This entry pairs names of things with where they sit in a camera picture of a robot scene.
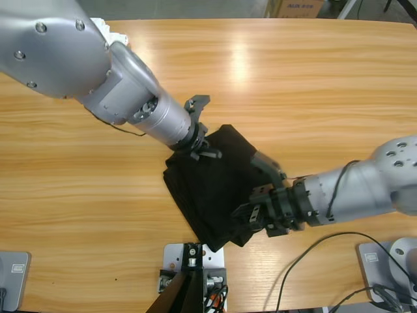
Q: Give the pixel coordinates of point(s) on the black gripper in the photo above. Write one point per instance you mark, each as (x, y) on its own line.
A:
(197, 138)
(280, 208)

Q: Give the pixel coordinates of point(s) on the black polo shirt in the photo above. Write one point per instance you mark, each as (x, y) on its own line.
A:
(211, 189)

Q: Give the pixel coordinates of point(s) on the white shirt pile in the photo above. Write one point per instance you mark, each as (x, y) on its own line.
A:
(115, 37)

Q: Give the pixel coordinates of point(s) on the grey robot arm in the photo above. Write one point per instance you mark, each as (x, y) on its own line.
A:
(358, 189)
(65, 49)

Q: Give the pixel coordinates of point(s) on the white printed cardboard box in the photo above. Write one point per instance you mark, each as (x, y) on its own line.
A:
(293, 8)

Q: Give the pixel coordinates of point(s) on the grey metal stand leg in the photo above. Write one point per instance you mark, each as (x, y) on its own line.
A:
(347, 8)

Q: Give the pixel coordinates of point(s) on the black tripod leg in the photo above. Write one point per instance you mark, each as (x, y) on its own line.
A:
(404, 6)

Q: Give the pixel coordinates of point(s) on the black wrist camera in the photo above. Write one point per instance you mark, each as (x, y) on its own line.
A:
(267, 163)
(198, 99)

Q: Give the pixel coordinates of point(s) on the white mount block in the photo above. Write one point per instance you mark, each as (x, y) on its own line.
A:
(213, 261)

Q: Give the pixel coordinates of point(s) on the black metal corner bracket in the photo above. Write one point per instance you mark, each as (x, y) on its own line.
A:
(166, 280)
(216, 280)

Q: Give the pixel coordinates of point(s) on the dark camera post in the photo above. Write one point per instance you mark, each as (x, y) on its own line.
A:
(182, 293)

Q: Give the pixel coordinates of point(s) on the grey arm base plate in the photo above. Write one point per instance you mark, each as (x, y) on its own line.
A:
(14, 277)
(378, 264)

